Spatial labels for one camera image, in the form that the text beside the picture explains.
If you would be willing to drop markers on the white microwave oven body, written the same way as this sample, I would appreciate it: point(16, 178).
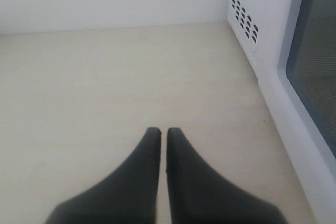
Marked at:
point(246, 18)

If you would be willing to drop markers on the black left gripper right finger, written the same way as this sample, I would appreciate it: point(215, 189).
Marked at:
point(199, 194)

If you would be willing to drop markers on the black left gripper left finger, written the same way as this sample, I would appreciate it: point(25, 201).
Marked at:
point(127, 195)

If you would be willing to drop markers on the white microwave door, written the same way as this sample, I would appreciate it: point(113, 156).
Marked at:
point(296, 74)

